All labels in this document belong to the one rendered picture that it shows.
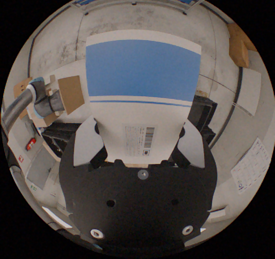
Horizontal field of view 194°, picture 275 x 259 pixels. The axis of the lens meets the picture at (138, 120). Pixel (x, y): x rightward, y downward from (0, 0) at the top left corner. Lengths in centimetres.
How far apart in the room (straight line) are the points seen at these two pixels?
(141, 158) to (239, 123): 260
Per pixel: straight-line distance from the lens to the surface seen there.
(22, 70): 374
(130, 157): 15
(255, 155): 257
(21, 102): 52
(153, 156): 15
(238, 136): 267
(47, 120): 90
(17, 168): 44
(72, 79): 60
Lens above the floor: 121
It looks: 58 degrees down
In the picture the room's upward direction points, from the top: 180 degrees counter-clockwise
